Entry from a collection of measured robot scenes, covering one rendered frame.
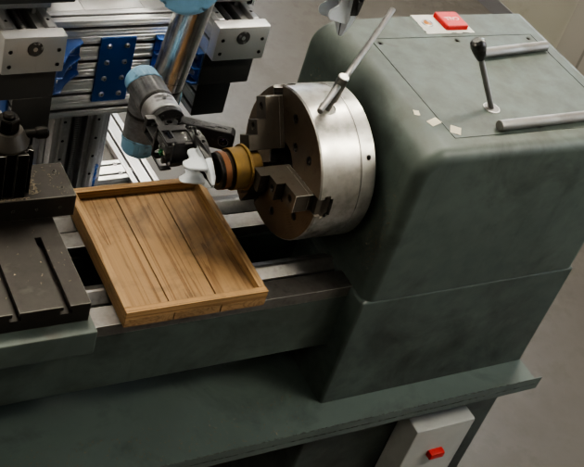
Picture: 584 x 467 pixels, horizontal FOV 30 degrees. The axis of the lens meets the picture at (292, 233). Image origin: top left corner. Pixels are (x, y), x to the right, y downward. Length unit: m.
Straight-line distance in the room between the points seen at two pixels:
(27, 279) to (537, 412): 2.00
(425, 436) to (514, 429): 0.78
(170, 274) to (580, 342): 2.03
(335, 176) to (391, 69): 0.30
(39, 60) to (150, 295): 0.57
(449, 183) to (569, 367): 1.72
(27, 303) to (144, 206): 0.47
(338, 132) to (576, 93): 0.61
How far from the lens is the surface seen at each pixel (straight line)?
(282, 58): 4.68
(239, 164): 2.10
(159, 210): 2.30
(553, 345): 3.80
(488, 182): 2.19
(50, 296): 1.94
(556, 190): 2.36
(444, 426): 2.72
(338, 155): 2.07
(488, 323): 2.60
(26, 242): 2.04
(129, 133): 2.32
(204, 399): 2.41
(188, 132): 2.14
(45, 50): 2.35
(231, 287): 2.17
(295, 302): 2.24
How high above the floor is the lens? 2.34
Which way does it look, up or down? 39 degrees down
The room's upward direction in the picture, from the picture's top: 19 degrees clockwise
